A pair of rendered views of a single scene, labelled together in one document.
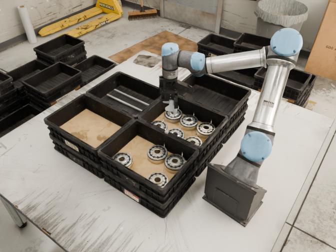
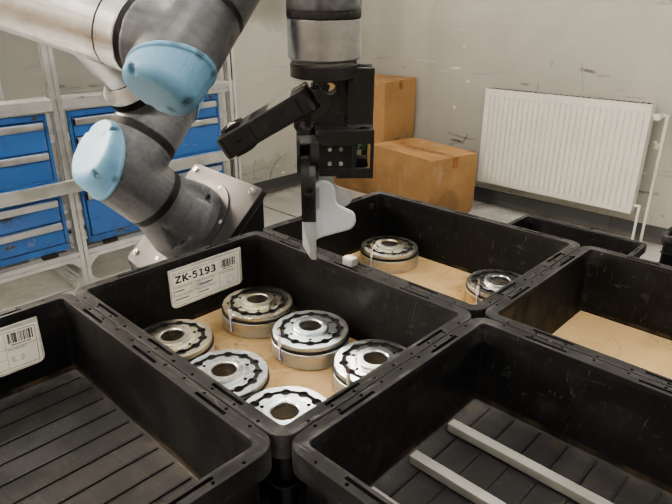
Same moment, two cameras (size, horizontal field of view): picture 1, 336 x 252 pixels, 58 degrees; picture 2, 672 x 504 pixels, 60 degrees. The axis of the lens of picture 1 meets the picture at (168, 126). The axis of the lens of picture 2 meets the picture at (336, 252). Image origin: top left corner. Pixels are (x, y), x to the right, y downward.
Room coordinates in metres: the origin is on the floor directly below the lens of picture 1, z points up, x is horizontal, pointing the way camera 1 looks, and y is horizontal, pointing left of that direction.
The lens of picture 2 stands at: (1.85, 0.09, 1.25)
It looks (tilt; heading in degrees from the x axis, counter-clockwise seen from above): 23 degrees down; 188
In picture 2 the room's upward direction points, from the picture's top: straight up
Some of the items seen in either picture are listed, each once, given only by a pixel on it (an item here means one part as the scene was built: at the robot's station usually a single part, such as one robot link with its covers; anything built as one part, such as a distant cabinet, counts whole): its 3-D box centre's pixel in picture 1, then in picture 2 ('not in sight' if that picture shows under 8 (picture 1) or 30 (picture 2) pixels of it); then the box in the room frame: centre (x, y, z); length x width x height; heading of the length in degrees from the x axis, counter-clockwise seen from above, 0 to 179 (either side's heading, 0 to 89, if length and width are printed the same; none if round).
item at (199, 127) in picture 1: (206, 128); (172, 340); (1.24, -0.21, 0.86); 0.10 x 0.10 x 0.01
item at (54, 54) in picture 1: (64, 65); not in sight; (2.73, 1.05, 0.37); 0.40 x 0.30 x 0.45; 144
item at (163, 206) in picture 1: (149, 173); not in sight; (1.00, 0.09, 0.76); 0.40 x 0.30 x 0.12; 54
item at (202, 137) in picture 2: not in sight; (157, 164); (-0.59, -1.08, 0.60); 0.72 x 0.03 x 0.56; 144
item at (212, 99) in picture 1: (209, 99); (9, 476); (1.49, -0.25, 0.87); 0.40 x 0.30 x 0.11; 54
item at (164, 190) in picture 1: (148, 152); (415, 243); (1.00, 0.09, 0.92); 0.40 x 0.30 x 0.02; 54
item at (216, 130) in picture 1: (182, 119); (265, 310); (1.25, -0.08, 0.92); 0.40 x 0.30 x 0.02; 54
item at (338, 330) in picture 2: (175, 134); (310, 330); (1.19, -0.04, 0.86); 0.10 x 0.10 x 0.01
